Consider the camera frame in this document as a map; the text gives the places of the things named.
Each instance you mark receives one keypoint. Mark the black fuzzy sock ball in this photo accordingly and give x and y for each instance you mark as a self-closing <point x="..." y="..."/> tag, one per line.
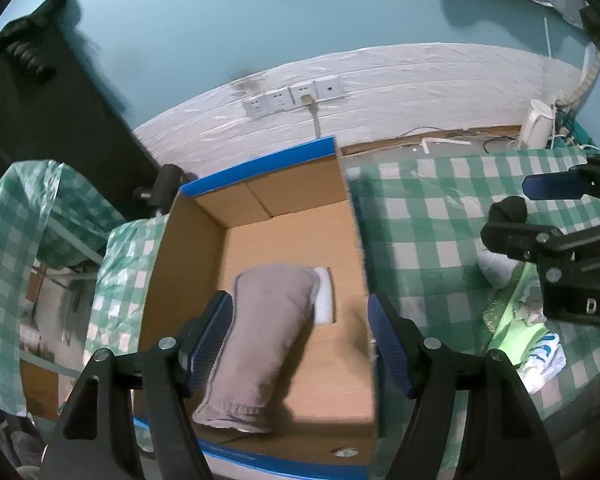
<point x="507" y="208"/>

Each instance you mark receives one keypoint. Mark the grey towel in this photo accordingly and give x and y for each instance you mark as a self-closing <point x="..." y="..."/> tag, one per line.
<point x="265" y="330"/>

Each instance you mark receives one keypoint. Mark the white blue-printed plastic bag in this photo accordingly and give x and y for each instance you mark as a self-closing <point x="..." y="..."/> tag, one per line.
<point x="545" y="357"/>

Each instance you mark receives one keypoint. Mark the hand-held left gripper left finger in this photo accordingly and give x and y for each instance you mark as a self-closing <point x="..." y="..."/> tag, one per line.
<point x="212" y="335"/>

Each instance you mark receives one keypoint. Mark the white rolled sock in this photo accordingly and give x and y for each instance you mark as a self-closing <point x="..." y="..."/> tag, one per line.
<point x="495" y="267"/>

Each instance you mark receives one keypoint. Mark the green checked plastic sheet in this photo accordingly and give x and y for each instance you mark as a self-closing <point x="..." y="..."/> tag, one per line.
<point x="115" y="285"/>
<point x="10" y="240"/>

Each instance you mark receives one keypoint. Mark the white wall socket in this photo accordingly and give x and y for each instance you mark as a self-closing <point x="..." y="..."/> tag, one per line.
<point x="330" y="87"/>
<point x="257" y="107"/>
<point x="297" y="92"/>
<point x="281" y="101"/>

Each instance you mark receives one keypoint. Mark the green glitter scrubbing cloth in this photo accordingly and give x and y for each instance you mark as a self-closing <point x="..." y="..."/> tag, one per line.
<point x="495" y="312"/>

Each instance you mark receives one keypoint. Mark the white plastic trim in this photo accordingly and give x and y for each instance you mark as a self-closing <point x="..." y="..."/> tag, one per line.
<point x="445" y="141"/>

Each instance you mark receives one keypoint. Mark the blue-edged cardboard box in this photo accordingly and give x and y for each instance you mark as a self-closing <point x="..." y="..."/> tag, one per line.
<point x="280" y="240"/>

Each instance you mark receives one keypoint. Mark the white folded cloth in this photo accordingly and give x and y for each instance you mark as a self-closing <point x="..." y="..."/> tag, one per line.
<point x="325" y="300"/>

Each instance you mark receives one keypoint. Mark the green checked tablecloth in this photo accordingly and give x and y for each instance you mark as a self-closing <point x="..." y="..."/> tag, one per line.
<point x="420" y="220"/>

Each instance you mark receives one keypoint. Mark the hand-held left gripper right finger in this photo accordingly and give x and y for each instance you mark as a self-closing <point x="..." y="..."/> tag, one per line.
<point x="390" y="345"/>

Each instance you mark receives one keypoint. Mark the white electric kettle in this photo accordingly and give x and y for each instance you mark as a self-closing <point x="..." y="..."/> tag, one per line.
<point x="535" y="125"/>

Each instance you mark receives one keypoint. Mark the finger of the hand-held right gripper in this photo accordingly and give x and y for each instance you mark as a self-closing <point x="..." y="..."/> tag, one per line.
<point x="520" y="239"/>
<point x="555" y="186"/>

